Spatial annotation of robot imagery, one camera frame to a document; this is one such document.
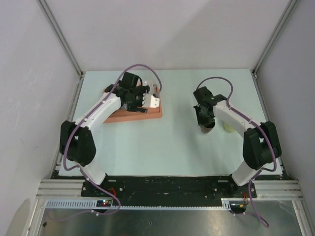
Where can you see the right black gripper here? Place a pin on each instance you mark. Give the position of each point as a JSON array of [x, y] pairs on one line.
[[202, 122]]

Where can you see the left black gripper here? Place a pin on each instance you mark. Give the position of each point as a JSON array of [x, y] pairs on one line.
[[141, 90]]

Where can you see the brown mug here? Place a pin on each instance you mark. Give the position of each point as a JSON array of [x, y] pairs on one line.
[[208, 128]]

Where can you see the yellow faceted mug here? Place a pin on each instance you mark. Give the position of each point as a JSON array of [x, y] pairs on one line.
[[228, 128]]

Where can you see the grey blue mug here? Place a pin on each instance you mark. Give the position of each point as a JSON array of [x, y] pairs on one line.
[[124, 107]]

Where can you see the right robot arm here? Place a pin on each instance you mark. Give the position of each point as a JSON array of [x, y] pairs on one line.
[[261, 145]]

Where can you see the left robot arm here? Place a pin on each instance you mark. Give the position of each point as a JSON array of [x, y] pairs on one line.
[[78, 138]]

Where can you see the clear glass mug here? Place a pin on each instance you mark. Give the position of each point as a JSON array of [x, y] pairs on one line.
[[151, 84]]

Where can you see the salmon plastic tray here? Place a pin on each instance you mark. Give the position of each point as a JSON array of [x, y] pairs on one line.
[[124, 116]]

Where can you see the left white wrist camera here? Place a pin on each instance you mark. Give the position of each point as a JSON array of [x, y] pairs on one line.
[[150, 101]]

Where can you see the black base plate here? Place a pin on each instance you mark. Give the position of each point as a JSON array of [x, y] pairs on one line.
[[169, 191]]

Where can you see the white cable duct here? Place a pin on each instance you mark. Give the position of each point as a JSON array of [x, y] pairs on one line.
[[107, 204]]

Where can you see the aluminium front rail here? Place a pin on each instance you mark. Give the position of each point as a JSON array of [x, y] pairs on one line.
[[280, 190]]

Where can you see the right aluminium frame post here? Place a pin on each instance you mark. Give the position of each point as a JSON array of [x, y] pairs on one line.
[[275, 35]]

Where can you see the aluminium frame post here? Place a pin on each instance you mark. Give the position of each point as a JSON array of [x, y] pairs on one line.
[[275, 35], [49, 15]]

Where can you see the left aluminium frame post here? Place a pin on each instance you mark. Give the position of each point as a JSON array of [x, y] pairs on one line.
[[49, 15]]

